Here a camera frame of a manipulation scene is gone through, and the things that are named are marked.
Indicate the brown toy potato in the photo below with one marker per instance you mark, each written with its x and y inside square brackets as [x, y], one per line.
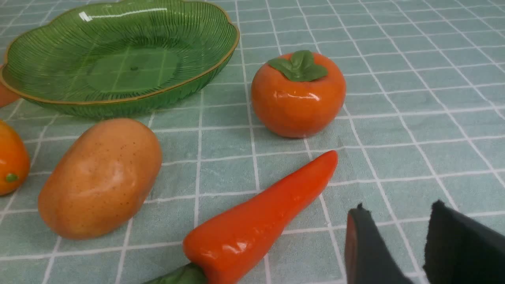
[102, 180]

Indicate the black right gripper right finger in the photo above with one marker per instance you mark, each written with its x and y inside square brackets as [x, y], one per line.
[460, 250]

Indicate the orange yellow toy mango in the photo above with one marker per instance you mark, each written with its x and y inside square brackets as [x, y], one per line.
[14, 160]

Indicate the orange toy carrot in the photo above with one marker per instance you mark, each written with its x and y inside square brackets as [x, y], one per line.
[225, 248]

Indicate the green glass leaf plate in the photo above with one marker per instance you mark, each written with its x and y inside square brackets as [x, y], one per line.
[118, 59]

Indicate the orange foam cube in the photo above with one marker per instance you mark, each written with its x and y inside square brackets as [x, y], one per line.
[7, 96]

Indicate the orange toy persimmon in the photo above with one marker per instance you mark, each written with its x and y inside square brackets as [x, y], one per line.
[298, 94]

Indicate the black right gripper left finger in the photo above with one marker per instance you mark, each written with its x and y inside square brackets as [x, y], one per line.
[366, 256]

